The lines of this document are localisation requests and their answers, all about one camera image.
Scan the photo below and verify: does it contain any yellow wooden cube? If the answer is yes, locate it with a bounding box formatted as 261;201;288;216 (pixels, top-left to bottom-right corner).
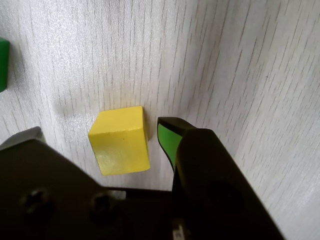
88;105;151;176

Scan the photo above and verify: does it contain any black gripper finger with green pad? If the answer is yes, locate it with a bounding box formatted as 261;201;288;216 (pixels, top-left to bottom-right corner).
157;116;286;240
0;126;131;240

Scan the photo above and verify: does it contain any green wooden cube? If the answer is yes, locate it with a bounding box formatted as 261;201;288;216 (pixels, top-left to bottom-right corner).
0;37;11;93

